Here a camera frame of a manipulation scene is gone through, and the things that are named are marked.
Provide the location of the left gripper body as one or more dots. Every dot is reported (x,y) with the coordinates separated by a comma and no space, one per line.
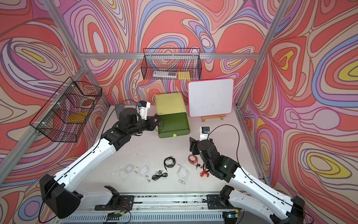
(142,125)

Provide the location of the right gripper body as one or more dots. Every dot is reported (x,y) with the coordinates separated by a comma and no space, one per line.
(194,146)

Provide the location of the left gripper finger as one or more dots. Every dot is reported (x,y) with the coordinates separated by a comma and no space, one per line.
(154,126)
(154,119)

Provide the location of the red earphones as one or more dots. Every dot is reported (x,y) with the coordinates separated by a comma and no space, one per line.
(205,171)
(193,160)

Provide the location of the green drawer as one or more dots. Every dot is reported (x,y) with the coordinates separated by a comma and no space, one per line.
(173,125)

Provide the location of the black earphones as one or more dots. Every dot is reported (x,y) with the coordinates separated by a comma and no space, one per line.
(169,162)
(159,174)

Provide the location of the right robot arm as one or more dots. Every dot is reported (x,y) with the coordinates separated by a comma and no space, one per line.
(244,191)

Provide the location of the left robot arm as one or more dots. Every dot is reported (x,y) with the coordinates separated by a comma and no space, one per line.
(58,191)

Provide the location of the yellow green drawer cabinet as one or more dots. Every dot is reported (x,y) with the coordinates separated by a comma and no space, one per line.
(170,104)

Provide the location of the red earphones bundled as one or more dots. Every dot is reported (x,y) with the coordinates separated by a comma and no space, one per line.
(205,171)

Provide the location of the white earphones right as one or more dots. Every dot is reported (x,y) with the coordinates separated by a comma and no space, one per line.
(182,174)

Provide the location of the white earphones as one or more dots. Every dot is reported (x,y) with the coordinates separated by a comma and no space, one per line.
(143,171)
(124,172)
(182,174)

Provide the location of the white earphones middle left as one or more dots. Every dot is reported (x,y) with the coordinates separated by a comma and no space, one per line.
(143,171)

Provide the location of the white earphones far left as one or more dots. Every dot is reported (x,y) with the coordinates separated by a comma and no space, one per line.
(124,172)

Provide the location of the grey sponge block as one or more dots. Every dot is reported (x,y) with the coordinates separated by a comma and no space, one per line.
(119,108)

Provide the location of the wooden easel stand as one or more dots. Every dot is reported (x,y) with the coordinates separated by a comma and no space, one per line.
(221,117)

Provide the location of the pink framed whiteboard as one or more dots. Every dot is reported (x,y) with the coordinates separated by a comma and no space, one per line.
(210,97)

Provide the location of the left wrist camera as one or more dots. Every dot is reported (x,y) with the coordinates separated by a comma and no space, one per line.
(143,106)

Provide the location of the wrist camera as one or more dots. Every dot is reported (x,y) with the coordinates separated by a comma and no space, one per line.
(204,133)
(143,106)

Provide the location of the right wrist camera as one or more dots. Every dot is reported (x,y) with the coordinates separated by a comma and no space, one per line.
(204,133)

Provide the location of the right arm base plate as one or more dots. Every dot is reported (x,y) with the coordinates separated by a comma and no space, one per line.
(217,202)

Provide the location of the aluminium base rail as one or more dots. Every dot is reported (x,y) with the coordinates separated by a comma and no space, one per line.
(178,208)

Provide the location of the back black wire basket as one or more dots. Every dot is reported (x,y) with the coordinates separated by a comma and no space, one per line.
(172,63)

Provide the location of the black wire basket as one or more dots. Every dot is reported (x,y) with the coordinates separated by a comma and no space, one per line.
(172,63)
(67,116)

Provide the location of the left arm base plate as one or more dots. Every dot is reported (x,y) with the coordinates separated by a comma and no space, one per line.
(119,203)

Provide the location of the left black wire basket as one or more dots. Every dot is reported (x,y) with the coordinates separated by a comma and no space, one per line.
(67,116)

